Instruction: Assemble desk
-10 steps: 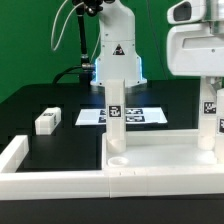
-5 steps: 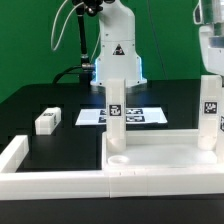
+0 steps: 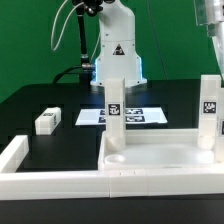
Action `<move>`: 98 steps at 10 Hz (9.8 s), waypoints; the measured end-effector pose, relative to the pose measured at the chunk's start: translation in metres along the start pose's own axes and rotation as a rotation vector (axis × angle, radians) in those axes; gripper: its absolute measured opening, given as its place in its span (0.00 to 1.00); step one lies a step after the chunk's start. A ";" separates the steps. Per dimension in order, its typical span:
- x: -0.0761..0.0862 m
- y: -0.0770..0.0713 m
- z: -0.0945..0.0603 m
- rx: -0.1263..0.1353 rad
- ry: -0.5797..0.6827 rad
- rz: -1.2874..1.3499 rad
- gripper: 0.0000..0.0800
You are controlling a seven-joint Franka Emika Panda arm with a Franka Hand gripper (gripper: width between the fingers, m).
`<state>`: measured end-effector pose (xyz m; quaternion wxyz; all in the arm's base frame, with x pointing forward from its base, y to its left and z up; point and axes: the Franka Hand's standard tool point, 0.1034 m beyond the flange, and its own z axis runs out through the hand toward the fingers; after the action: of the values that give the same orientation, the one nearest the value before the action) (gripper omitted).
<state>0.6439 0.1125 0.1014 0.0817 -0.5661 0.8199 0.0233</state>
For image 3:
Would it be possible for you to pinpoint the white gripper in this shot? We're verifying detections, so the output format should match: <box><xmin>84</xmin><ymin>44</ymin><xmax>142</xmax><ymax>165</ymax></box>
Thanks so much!
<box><xmin>212</xmin><ymin>36</ymin><xmax>224</xmax><ymax>75</ymax></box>

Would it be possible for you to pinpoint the marker tag sheet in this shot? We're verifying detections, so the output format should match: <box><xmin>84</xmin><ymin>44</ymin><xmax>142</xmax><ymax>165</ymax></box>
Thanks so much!
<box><xmin>75</xmin><ymin>107</ymin><xmax>167</xmax><ymax>125</ymax></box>

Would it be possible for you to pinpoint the white fence bar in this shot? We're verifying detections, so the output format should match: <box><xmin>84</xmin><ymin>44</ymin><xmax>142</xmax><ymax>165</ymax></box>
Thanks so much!
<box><xmin>0</xmin><ymin>135</ymin><xmax>29</xmax><ymax>174</ymax></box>
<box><xmin>0</xmin><ymin>166</ymin><xmax>224</xmax><ymax>201</ymax></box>

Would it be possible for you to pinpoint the black cable on table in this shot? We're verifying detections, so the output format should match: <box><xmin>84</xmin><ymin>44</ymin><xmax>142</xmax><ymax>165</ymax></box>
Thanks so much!
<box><xmin>52</xmin><ymin>65</ymin><xmax>91</xmax><ymax>84</ymax></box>

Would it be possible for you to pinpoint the white desk tabletop tray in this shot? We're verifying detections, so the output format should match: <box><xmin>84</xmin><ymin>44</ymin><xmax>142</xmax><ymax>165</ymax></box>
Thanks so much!
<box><xmin>98</xmin><ymin>129</ymin><xmax>224</xmax><ymax>170</ymax></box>

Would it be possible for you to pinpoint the white front fence bar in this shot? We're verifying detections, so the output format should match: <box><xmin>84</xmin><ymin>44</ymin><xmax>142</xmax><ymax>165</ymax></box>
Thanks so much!
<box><xmin>0</xmin><ymin>166</ymin><xmax>224</xmax><ymax>201</ymax></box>

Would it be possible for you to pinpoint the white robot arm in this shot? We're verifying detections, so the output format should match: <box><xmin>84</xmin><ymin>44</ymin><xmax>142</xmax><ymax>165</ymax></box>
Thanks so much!
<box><xmin>91</xmin><ymin>0</ymin><xmax>224</xmax><ymax>88</ymax></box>

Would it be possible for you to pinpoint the white cable loop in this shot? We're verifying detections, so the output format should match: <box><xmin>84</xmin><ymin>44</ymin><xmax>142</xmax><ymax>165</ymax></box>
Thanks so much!
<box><xmin>50</xmin><ymin>0</ymin><xmax>101</xmax><ymax>55</ymax></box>

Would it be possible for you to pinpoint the white left fence bar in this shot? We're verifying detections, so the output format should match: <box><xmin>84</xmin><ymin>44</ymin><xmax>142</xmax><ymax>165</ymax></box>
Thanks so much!
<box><xmin>0</xmin><ymin>135</ymin><xmax>29</xmax><ymax>174</ymax></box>

